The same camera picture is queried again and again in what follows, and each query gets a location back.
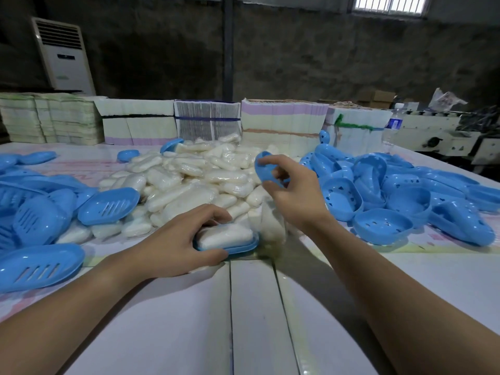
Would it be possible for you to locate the pile of white soaps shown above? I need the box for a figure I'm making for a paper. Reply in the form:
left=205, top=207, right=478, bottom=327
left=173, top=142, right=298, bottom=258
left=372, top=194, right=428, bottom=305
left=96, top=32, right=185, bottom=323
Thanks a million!
left=56, top=132, right=290, bottom=254

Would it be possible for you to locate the brown cardboard box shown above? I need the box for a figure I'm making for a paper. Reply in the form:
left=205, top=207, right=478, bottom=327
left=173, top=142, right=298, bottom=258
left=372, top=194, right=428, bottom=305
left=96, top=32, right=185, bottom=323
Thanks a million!
left=357, top=89, right=397, bottom=110

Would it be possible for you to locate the clear water bottle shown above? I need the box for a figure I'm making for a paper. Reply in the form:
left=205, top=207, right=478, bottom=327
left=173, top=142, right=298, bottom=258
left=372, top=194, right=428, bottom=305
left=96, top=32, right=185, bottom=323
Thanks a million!
left=382, top=103, right=405, bottom=147

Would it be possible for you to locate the person's right hand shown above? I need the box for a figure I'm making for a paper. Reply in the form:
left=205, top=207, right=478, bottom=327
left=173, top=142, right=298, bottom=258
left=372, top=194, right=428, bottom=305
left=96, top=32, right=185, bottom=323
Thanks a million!
left=257, top=154, right=333, bottom=231

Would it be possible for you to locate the pile of blue plastic lids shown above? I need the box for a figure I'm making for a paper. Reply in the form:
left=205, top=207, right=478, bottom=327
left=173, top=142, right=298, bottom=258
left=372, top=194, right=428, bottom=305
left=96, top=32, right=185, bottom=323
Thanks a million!
left=298, top=143, right=500, bottom=246

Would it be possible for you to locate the person's right forearm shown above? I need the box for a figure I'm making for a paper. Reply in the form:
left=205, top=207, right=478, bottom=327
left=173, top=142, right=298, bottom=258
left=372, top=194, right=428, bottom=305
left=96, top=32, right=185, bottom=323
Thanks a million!
left=304, top=214, right=500, bottom=375

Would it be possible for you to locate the row of stacked flat cartons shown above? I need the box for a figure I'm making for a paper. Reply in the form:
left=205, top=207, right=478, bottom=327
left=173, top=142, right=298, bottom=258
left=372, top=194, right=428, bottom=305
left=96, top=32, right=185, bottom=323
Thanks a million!
left=95, top=98, right=179, bottom=146

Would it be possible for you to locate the barred window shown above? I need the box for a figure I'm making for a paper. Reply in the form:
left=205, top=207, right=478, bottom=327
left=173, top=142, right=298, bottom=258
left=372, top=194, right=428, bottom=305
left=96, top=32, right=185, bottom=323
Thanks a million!
left=351, top=0, right=430, bottom=17

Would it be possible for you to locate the clear plastic bag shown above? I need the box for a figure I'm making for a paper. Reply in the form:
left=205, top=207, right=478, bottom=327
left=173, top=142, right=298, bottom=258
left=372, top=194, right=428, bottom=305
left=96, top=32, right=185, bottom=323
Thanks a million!
left=249, top=198, right=297, bottom=258

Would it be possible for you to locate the white carton stack, pink stripe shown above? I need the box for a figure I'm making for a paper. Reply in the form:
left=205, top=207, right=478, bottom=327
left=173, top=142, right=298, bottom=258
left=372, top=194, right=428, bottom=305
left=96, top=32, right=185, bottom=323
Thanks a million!
left=240, top=98, right=331, bottom=155

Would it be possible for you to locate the person's left forearm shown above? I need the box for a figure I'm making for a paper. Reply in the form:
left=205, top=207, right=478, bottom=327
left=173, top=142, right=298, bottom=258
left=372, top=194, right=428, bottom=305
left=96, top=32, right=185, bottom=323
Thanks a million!
left=0, top=249, right=157, bottom=375

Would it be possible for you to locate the stack of greenish paper sheets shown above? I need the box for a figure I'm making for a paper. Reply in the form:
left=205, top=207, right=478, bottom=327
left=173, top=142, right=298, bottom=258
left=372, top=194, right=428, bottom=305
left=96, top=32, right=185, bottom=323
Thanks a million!
left=0, top=92, right=105, bottom=146

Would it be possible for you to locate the white soap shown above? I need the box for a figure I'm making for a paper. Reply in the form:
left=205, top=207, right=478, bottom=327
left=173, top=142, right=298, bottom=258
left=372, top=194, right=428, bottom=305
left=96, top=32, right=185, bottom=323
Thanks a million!
left=196, top=223, right=255, bottom=251

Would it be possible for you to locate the white standing air conditioner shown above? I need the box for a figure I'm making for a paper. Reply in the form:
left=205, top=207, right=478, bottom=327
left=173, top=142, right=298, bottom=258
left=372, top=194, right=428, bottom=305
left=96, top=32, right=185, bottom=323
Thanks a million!
left=31, top=17, right=97, bottom=96

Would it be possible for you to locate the silver sheet bundle, blue band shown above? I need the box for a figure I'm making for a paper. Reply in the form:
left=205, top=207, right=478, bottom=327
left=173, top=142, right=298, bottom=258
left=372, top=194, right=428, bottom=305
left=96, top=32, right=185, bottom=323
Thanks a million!
left=173, top=99, right=242, bottom=142

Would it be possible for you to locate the blue slotted plastic base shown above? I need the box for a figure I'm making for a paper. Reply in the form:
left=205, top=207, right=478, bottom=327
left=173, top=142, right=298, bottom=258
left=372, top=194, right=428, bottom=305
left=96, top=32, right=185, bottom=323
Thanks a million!
left=192, top=224, right=260, bottom=257

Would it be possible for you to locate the dark metal pillar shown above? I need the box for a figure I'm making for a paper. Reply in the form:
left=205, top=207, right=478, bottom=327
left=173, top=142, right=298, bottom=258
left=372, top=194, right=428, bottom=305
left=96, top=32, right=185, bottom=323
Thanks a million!
left=222, top=0, right=235, bottom=102

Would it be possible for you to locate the pile of blue slotted lids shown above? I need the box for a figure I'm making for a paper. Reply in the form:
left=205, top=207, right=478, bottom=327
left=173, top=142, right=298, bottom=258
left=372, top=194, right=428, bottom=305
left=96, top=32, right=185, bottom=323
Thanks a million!
left=0, top=151, right=141, bottom=293

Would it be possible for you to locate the white plastic bag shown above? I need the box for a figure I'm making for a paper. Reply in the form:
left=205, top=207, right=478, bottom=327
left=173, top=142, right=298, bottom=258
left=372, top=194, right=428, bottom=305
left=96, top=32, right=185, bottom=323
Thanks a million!
left=428, top=87, right=468, bottom=112

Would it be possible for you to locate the white sheet stack, green mark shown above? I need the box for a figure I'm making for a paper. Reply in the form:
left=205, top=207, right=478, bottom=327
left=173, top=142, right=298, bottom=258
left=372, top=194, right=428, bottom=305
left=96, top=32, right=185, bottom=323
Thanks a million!
left=324, top=105, right=393, bottom=157

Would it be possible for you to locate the person's left hand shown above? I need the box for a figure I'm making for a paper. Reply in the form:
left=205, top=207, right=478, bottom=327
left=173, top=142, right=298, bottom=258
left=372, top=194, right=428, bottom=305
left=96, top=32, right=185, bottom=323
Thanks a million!
left=129, top=204, right=233, bottom=280

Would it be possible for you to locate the white workshop machine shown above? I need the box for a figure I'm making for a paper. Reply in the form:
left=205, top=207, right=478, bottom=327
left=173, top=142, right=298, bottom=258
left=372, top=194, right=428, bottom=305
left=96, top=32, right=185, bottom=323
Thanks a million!
left=384, top=107, right=500, bottom=168

